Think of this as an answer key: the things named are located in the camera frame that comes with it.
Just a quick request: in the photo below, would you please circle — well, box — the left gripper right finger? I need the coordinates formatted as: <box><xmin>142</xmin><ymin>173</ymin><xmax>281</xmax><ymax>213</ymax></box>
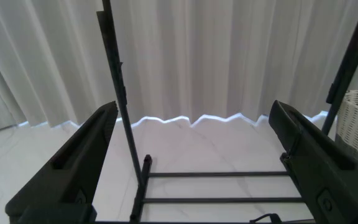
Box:
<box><xmin>268</xmin><ymin>100</ymin><xmax>358</xmax><ymax>223</ymax></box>

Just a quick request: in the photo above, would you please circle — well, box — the white laundry basket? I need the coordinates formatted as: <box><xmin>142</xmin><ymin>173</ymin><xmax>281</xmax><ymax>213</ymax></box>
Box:
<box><xmin>335</xmin><ymin>89</ymin><xmax>358</xmax><ymax>169</ymax></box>

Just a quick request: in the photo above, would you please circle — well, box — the black clothes rack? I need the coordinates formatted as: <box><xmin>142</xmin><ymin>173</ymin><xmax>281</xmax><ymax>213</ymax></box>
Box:
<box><xmin>96</xmin><ymin>0</ymin><xmax>358</xmax><ymax>224</ymax></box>

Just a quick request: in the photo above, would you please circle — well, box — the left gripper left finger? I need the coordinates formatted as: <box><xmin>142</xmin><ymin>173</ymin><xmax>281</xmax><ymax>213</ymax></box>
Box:
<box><xmin>4</xmin><ymin>101</ymin><xmax>119</xmax><ymax>223</ymax></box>

